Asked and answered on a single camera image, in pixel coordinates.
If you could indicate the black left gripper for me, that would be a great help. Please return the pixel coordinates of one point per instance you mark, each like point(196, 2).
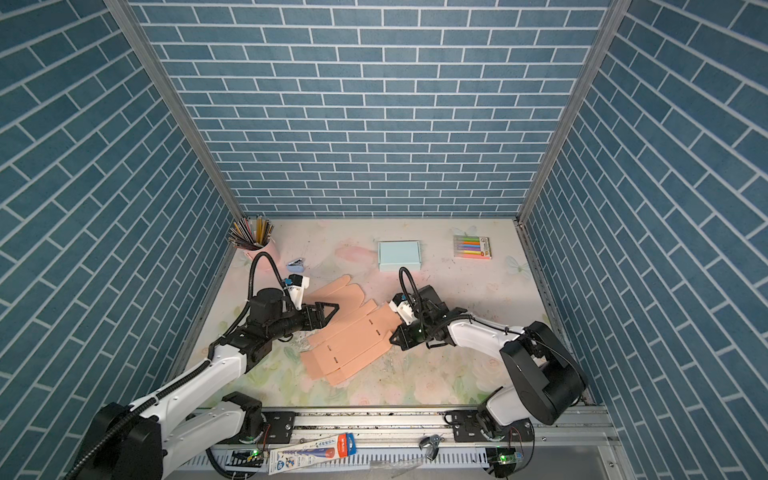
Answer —
point(319, 322)

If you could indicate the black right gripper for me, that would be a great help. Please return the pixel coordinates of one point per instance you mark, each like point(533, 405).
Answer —
point(405, 341)

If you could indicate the pink paper box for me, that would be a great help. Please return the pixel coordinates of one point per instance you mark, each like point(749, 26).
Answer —
point(356, 336)

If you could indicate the light teal paper box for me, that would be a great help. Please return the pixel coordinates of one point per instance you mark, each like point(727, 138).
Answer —
point(395, 254)

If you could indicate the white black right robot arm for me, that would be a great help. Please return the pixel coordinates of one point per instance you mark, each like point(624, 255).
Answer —
point(545, 380)

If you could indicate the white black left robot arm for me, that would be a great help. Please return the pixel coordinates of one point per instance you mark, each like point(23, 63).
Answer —
point(152, 436)

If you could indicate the clear box of markers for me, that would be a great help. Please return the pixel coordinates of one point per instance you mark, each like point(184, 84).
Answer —
point(472, 247)

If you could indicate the light blue small stapler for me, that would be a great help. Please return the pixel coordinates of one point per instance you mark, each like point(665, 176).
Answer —
point(296, 266)

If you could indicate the pink metal pencil bucket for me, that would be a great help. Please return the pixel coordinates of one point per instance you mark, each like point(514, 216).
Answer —
point(270, 248)

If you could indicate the bundle of coloured pencils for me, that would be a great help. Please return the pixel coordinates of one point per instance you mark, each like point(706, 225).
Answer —
point(249, 235)

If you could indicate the small metal clip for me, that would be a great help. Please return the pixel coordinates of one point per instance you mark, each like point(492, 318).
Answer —
point(430, 445)

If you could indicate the blue red white packet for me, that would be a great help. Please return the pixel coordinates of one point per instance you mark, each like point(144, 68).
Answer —
point(304, 455)

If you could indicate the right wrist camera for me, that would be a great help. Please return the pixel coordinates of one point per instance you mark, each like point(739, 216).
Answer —
point(401, 305)

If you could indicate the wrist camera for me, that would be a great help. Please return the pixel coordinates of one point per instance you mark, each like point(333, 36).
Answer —
point(296, 286)
point(401, 305)

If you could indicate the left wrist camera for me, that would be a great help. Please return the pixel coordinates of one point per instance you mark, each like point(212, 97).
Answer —
point(296, 286)

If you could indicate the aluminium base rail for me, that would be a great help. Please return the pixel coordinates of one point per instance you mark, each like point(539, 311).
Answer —
point(400, 427)

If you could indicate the aluminium left corner post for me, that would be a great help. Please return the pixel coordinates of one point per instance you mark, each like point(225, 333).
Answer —
point(129, 25)

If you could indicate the aluminium corner post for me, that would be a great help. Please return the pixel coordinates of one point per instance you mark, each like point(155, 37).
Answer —
point(129, 25)
point(596, 55)

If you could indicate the aluminium right corner post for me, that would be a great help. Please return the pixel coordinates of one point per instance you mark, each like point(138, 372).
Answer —
point(596, 55)

